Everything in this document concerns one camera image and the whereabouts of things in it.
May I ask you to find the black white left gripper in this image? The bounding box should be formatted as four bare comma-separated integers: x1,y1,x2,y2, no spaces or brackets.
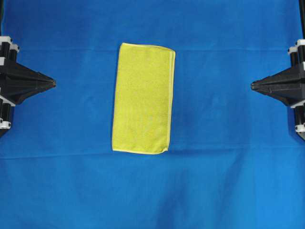
0,35,57,139

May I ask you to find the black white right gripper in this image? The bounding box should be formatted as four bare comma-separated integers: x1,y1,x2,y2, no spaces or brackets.
251,39,305,141

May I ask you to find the yellow folded towel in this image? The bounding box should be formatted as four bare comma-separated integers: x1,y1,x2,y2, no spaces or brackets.
112,43,176,155

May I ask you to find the blue table cloth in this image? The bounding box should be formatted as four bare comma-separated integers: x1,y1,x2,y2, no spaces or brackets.
0,0,305,229

